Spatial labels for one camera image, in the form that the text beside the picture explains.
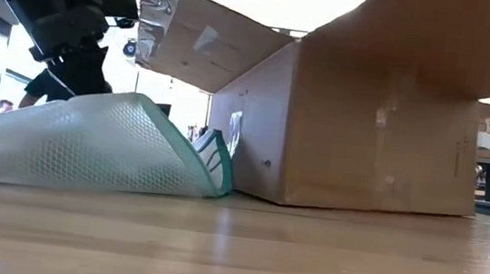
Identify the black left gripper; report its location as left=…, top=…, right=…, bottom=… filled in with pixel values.
left=18, top=0, right=123, bottom=118

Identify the brown cardboard box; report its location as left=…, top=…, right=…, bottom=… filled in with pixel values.
left=117, top=0, right=490, bottom=229

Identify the round black wall camera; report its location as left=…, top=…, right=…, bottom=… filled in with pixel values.
left=120, top=36, right=141, bottom=59

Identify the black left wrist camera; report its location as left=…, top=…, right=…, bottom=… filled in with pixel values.
left=96, top=0, right=142, bottom=23

